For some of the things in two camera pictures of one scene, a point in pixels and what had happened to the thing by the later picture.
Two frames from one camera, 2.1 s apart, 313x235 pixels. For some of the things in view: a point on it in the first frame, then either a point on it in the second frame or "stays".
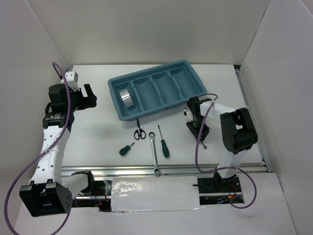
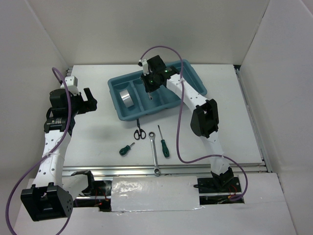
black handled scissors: x=140 y=132 stays
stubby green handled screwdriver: x=123 y=151 stays
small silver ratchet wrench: x=204 y=147 → x=150 y=98
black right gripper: x=196 y=132 → x=148 y=88
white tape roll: x=126 y=98 stays
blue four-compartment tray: x=155 y=89 stays
